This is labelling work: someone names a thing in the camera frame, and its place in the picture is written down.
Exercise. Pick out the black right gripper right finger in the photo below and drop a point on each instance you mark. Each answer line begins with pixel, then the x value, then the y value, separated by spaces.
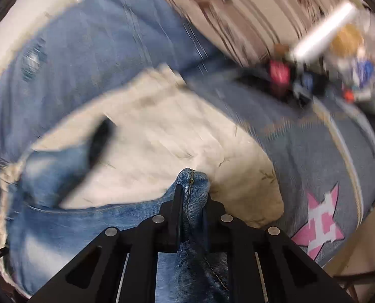
pixel 265 266

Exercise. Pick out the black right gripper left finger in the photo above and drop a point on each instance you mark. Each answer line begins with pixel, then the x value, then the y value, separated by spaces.
pixel 119 266

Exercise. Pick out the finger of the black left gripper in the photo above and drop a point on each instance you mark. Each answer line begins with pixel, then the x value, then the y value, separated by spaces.
pixel 99 141

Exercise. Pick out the blue denim jeans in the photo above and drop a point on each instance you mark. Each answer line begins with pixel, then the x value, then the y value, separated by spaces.
pixel 43 238

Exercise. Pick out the cream leaf-print cloth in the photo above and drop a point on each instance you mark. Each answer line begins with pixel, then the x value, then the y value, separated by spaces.
pixel 161 128

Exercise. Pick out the blue plaid bed sheet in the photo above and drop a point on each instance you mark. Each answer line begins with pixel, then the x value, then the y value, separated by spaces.
pixel 93 47

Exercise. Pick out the grey quilt with pink star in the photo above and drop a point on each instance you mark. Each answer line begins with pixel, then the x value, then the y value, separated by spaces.
pixel 323 155

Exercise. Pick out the beige striped floral pillow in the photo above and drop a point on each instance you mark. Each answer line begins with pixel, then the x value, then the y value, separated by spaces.
pixel 248 30

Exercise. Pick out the red box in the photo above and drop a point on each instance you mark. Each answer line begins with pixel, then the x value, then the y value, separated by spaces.
pixel 279 73

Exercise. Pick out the white tube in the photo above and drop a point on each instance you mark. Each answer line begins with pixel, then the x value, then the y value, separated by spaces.
pixel 318 39

